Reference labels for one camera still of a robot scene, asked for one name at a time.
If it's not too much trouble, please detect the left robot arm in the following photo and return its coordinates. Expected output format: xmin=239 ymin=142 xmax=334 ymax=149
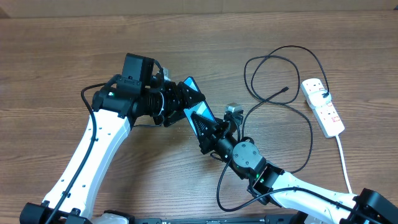
xmin=19 ymin=54 xmax=214 ymax=223

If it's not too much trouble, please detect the white USB charger plug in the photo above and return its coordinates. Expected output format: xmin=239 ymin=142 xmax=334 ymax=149
xmin=305 ymin=90 xmax=332 ymax=109

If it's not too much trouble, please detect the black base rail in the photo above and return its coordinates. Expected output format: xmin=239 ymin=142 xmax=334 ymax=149
xmin=91 ymin=213 xmax=294 ymax=224

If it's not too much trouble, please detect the white power strip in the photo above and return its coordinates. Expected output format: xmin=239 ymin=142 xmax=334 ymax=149
xmin=301 ymin=78 xmax=345 ymax=138

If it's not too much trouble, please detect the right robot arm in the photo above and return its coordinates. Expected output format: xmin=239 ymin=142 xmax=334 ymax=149
xmin=191 ymin=113 xmax=397 ymax=223

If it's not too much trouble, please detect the white power strip cord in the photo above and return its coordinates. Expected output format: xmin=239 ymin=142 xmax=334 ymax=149
xmin=334 ymin=135 xmax=354 ymax=194

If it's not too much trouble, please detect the blue Galaxy smartphone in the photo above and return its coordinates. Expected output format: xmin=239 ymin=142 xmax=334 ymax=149
xmin=183 ymin=77 xmax=216 ymax=136

